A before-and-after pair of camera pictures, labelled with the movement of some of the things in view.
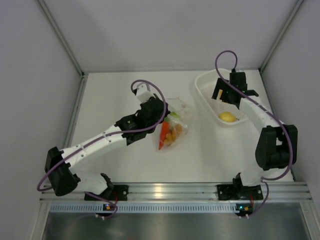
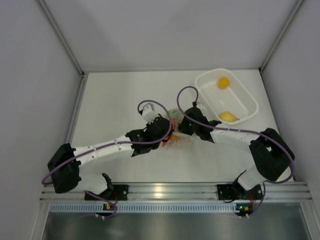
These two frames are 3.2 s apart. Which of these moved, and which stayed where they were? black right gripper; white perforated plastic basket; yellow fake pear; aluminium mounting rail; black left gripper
Moved: black left gripper; black right gripper
Stayed: yellow fake pear; white perforated plastic basket; aluminium mounting rail
